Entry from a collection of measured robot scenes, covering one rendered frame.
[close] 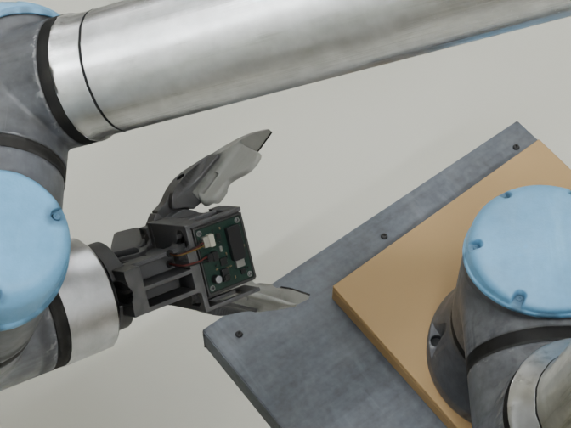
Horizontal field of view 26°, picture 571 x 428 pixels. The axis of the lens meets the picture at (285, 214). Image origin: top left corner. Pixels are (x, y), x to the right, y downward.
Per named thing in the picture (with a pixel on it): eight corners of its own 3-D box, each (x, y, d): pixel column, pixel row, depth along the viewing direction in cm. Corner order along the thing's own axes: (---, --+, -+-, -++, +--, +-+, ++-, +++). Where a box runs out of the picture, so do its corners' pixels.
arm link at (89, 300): (34, 358, 98) (2, 242, 96) (88, 337, 101) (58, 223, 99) (83, 374, 91) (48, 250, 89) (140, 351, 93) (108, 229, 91)
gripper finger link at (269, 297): (330, 334, 105) (243, 302, 100) (290, 326, 109) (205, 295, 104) (340, 298, 105) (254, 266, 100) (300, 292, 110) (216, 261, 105)
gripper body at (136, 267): (268, 291, 99) (138, 344, 92) (212, 282, 106) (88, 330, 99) (245, 199, 97) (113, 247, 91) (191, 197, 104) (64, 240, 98)
